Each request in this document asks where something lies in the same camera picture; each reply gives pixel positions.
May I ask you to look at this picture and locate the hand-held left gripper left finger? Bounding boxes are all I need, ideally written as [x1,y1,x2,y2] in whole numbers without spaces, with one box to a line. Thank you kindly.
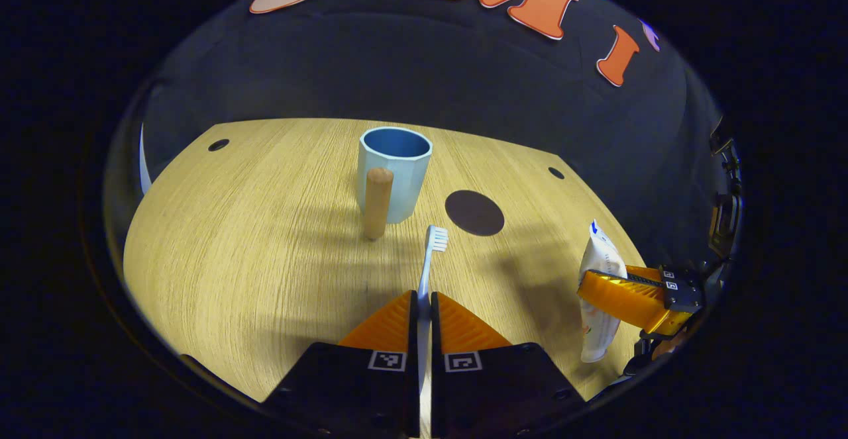
[262,290,419,439]

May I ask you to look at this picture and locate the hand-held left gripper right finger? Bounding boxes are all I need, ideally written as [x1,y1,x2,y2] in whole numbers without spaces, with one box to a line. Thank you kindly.
[431,291,587,439]

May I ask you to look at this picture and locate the white toothpaste tube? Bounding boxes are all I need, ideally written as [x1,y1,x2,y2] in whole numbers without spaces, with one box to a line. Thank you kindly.
[578,219,629,364]

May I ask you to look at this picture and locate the blue and white toothbrush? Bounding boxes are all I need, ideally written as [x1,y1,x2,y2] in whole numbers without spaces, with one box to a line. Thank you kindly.
[416,224,449,439]

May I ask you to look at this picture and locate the dark brown round coaster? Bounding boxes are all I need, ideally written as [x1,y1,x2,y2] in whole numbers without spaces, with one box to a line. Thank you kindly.
[445,189,505,237]

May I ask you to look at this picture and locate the blue cup with wooden handle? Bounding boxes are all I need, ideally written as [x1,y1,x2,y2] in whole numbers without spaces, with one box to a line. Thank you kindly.
[356,126,433,241]

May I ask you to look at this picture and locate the wooden desktop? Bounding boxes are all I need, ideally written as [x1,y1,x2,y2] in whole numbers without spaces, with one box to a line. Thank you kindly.
[123,118,653,403]

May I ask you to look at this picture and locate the black backdrop cloth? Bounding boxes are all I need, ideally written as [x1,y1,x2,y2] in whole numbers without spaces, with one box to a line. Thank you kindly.
[106,0,743,281]

